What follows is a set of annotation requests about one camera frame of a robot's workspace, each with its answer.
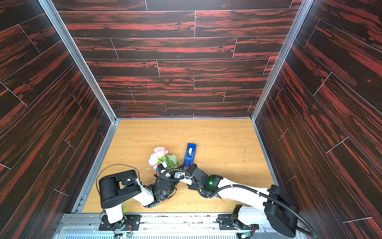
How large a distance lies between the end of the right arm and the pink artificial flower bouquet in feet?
0.75

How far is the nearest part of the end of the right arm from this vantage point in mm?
574

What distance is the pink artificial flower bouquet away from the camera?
822mm
